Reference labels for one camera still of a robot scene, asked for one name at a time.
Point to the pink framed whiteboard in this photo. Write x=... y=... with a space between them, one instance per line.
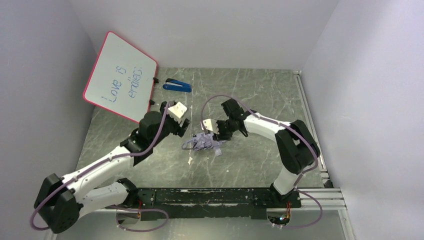
x=122 y=79

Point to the blue stapler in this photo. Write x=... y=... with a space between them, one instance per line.
x=171 y=84

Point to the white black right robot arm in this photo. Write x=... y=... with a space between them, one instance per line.
x=298 y=150

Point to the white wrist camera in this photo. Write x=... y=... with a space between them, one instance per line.
x=210 y=126
x=177 y=112

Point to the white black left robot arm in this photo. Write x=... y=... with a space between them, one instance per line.
x=63 y=200

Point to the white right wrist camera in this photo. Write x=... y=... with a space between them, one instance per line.
x=210 y=126

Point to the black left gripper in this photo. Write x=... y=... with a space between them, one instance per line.
x=180 y=125

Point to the black and lavender umbrella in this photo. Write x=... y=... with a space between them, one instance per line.
x=204 y=141

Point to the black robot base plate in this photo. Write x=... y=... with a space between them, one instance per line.
x=196 y=203

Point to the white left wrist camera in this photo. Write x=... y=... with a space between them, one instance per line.
x=177 y=112

